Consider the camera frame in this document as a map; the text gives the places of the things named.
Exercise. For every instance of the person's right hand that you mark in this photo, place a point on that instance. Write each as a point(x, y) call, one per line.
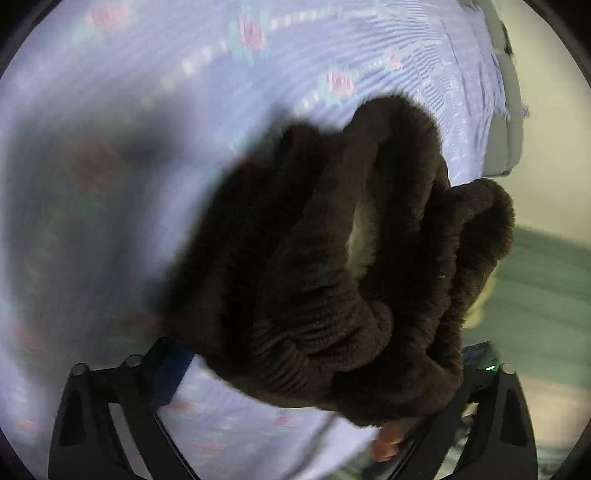
point(388, 443)

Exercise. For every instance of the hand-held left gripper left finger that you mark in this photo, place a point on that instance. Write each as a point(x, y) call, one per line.
point(166, 374)

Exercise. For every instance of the purple striped bed cover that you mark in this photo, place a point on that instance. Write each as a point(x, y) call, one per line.
point(138, 92)

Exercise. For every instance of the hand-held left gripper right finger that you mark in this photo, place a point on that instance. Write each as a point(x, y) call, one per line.
point(503, 415)

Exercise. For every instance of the grey padded headboard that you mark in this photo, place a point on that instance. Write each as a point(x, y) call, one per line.
point(508, 147)

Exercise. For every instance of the dark brown fleece pants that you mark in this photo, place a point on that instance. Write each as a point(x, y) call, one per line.
point(332, 258)

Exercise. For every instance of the green curtain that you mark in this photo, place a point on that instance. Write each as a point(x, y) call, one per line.
point(545, 286)

